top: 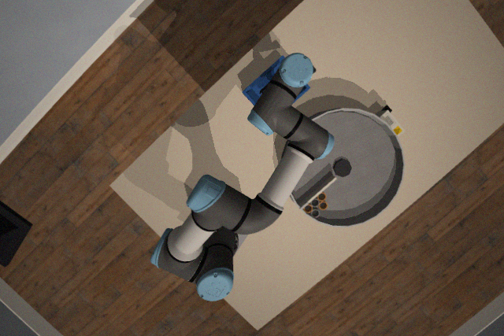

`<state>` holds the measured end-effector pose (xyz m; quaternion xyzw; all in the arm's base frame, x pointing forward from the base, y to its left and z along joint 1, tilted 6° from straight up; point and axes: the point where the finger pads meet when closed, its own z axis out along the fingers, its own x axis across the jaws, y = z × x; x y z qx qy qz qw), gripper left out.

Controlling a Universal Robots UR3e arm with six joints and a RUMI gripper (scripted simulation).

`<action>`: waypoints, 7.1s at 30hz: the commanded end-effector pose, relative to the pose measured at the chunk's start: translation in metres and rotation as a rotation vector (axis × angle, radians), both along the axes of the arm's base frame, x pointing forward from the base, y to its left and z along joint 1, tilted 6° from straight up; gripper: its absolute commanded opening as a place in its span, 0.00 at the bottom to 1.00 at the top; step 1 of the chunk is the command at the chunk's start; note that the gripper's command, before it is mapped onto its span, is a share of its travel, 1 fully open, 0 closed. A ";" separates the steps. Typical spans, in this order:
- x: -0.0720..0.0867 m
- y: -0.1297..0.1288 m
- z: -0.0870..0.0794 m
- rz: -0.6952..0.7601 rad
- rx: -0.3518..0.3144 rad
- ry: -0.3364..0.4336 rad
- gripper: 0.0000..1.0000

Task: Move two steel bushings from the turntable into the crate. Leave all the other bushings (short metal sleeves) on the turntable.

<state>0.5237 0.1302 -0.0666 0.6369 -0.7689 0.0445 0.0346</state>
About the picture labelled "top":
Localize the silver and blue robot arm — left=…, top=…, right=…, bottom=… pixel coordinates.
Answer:
left=150, top=53, right=335, bottom=301

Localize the grey round turntable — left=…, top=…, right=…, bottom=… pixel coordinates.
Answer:
left=290, top=105, right=406, bottom=227

